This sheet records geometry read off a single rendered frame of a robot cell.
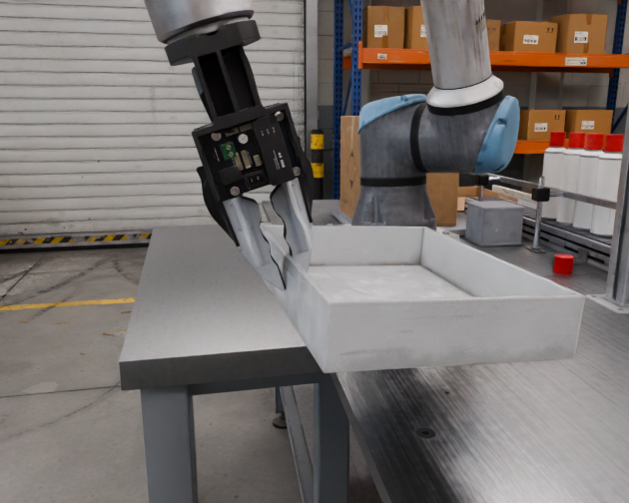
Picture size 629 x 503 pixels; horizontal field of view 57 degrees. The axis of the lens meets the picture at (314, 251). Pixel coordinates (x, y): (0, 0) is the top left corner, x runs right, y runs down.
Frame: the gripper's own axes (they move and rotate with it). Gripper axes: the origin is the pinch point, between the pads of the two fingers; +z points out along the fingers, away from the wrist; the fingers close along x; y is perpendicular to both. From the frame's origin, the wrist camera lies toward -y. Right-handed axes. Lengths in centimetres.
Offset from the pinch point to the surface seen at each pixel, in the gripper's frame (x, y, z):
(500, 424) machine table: 15.1, 1.6, 21.3
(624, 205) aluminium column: 53, -31, 17
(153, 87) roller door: -43, -463, -46
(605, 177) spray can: 68, -56, 20
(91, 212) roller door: -127, -459, 35
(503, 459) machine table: 12.7, 7.1, 20.6
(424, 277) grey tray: 14.4, -9.4, 8.7
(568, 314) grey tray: 18.6, 11.5, 6.8
